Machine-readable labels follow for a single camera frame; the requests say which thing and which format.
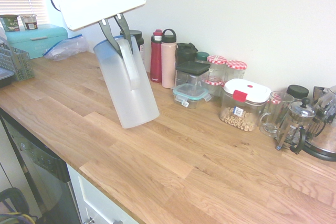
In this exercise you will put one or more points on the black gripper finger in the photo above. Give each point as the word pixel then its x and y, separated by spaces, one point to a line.
pixel 109 35
pixel 125 33

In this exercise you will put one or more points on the jar with black lid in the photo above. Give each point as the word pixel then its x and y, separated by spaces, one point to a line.
pixel 297 90

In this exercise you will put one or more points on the glass container with teal lid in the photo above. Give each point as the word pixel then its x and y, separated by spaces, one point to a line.
pixel 189 91

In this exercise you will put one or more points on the teal bread box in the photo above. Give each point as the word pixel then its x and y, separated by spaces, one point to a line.
pixel 31 43

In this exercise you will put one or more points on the clear glass mug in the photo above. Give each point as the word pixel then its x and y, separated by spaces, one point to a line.
pixel 273 119

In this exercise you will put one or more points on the grey cutlery basket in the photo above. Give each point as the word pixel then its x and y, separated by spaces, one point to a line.
pixel 18 64

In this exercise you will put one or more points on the black tray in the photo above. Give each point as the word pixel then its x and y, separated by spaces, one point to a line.
pixel 5 81

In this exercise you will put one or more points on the green oatmeal cup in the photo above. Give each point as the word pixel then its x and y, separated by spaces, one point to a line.
pixel 10 24

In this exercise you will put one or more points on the red water bottle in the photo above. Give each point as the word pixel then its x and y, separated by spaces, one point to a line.
pixel 156 58

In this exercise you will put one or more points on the square container with black lid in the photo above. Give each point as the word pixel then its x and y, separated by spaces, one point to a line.
pixel 191 67

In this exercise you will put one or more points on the stainless black dishwasher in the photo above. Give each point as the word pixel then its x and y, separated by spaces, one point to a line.
pixel 39 171

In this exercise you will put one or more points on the cereal container white red lid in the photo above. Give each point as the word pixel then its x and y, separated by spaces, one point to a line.
pixel 246 89

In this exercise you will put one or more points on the jar with red checkered lid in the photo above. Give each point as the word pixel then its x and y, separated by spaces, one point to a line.
pixel 216 59
pixel 236 64

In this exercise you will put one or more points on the steel electric kettle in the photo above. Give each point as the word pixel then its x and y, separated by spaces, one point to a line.
pixel 325 140

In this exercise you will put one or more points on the grey oatmeal cup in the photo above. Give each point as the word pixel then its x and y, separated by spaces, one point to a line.
pixel 29 22

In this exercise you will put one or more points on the black shaker bottle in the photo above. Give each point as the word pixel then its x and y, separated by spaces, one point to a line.
pixel 185 54

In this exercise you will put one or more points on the pink water bottle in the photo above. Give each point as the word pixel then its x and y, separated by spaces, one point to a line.
pixel 168 61

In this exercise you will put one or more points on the bottle with dark green lid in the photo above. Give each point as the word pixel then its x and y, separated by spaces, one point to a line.
pixel 202 56

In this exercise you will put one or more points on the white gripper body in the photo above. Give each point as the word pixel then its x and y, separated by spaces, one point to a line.
pixel 102 9

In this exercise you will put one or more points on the white cabinet drawer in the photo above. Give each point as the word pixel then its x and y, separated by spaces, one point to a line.
pixel 97 203

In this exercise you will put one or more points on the small jar red checkered lid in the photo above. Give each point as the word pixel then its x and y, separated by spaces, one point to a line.
pixel 214 82

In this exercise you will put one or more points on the translucent pitcher with blue lid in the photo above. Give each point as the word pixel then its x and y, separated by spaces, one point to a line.
pixel 126 103

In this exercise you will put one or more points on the clear plastic zip bag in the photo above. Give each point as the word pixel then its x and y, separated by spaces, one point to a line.
pixel 68 48

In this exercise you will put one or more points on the glass French press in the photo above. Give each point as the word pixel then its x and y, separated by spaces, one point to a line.
pixel 299 111

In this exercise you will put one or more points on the black protein powder tub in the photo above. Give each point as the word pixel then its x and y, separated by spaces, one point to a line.
pixel 140 45

